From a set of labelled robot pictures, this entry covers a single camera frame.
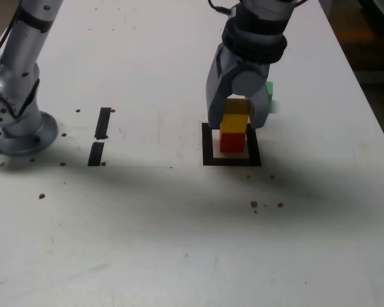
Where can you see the black tape strip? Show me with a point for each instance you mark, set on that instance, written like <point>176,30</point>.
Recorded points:
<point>103,121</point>

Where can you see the green cube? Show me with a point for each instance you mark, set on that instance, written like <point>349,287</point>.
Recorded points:
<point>270,91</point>

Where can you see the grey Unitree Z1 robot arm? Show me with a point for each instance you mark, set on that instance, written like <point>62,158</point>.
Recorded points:
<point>19,64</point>

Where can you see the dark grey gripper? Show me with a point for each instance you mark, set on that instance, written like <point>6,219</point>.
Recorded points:
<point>259,67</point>

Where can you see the red cube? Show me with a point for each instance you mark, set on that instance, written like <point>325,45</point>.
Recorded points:
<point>232,142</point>

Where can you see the black tape square outline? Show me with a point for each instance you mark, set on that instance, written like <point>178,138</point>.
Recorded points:
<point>208,150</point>

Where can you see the yellow cube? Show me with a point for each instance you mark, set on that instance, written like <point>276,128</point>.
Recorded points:
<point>233,123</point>

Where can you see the brown cardboard box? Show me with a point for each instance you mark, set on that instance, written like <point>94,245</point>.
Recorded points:
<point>355,28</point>

